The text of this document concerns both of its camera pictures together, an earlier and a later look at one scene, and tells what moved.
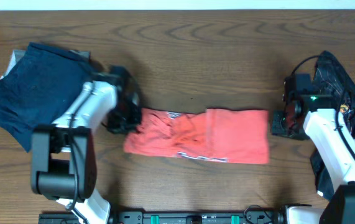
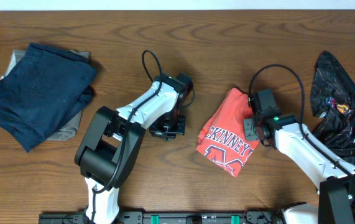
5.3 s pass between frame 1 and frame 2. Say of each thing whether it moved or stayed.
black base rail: stayed
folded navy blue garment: stayed
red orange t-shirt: moved
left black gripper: moved
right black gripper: moved
